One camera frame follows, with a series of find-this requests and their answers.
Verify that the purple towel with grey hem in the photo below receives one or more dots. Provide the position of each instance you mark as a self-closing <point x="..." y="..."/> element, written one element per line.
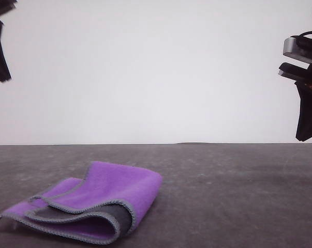
<point x="119" y="180"/>

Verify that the grey table cloth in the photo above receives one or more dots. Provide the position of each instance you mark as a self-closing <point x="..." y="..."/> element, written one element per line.
<point x="236" y="193"/>

